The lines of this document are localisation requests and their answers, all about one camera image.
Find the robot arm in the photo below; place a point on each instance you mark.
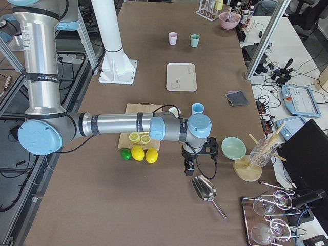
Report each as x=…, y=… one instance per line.
x=48, y=126

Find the lemon half right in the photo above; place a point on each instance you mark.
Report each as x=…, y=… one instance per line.
x=145, y=139

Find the blue teach pendant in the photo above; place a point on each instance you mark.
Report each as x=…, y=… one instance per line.
x=300, y=101

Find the whole lemon left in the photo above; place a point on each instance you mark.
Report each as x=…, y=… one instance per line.
x=138, y=153

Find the blue cup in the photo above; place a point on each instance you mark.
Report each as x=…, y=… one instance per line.
x=197, y=108

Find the wooden cutting board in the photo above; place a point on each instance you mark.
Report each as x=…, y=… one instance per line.
x=124, y=142

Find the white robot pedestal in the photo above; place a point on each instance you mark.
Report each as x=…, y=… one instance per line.
x=116, y=68

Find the green lime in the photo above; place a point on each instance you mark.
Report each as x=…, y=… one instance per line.
x=126, y=154

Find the whole lemon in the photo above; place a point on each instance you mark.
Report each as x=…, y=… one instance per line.
x=151, y=155
x=138, y=153

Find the wine glass upper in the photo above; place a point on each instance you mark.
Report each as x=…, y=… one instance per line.
x=267, y=204

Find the black monitor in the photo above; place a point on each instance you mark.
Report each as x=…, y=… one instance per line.
x=306, y=157

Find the whole lemon right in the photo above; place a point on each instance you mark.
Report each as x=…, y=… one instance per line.
x=151, y=155

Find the metal muddler in bowl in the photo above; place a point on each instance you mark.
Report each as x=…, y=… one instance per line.
x=228, y=14

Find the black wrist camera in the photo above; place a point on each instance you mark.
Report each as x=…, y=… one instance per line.
x=210, y=147

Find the green bowl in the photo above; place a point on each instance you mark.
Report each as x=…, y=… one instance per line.
x=233, y=148

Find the pink bowl with ice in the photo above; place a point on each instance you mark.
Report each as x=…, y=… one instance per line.
x=233, y=21

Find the wine glass lower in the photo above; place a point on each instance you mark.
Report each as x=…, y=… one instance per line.
x=274, y=233

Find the aluminium frame post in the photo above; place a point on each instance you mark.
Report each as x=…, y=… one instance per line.
x=271, y=27

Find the lemon half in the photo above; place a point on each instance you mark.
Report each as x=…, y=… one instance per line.
x=145, y=139
x=134, y=137

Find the clear textured glass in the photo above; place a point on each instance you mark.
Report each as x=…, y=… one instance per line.
x=262, y=152

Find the grey folded cloth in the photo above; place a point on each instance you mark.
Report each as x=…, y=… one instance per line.
x=236, y=98

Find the pink cup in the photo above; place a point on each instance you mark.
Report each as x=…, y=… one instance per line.
x=172, y=38

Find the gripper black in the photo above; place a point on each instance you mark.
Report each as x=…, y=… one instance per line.
x=187, y=155

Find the lemon half left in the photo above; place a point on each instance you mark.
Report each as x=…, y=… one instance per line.
x=134, y=137

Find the black mirror tray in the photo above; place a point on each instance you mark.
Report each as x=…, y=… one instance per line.
x=251, y=219

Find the cream rabbit tray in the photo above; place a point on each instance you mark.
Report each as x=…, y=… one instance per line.
x=181, y=77

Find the wine glass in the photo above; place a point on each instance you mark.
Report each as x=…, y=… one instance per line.
x=274, y=233
x=267, y=204

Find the wooden cup tree stand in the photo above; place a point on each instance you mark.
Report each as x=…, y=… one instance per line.
x=248, y=171

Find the white wire drying rack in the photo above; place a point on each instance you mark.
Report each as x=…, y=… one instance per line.
x=207, y=10

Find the green cup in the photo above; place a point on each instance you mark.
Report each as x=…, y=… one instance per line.
x=194, y=40

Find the yellow cup on rack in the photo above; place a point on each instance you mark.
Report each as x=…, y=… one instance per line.
x=219, y=5

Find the metal scoop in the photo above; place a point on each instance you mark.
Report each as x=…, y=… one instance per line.
x=206, y=191

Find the pale yellow cup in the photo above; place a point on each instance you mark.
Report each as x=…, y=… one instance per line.
x=176, y=111

